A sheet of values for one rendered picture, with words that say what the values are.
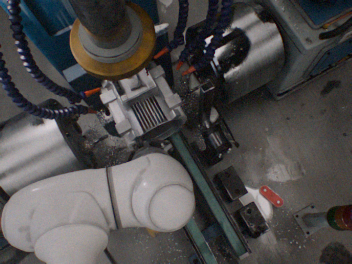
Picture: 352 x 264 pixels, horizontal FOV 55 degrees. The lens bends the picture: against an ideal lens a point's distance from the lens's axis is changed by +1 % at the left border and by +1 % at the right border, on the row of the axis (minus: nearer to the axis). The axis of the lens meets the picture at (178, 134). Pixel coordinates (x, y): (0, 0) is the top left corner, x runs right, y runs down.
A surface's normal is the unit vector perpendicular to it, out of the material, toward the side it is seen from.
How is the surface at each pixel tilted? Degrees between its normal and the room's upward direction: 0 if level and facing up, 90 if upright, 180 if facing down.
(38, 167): 35
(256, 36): 17
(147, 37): 0
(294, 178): 0
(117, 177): 29
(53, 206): 21
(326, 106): 0
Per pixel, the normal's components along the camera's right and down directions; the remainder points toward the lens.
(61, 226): -0.03, -0.65
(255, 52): 0.25, 0.27
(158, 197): 0.11, 0.01
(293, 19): -0.04, -0.26
